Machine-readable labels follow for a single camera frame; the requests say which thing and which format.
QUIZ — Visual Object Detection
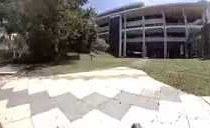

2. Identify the grey and white paved path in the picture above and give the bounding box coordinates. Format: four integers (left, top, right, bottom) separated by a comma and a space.
0, 65, 210, 128

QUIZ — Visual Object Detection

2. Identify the grey multi-storey building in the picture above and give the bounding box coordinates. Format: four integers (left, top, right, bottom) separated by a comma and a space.
95, 1, 210, 60

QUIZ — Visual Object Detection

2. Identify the robot's own part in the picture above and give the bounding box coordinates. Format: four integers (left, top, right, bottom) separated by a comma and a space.
131, 122, 143, 128

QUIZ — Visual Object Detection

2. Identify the large leafy tree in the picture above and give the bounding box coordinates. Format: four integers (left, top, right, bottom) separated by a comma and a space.
0, 0, 111, 64

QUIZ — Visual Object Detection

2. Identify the grass lawn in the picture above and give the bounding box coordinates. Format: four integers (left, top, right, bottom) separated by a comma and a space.
16, 53, 210, 98

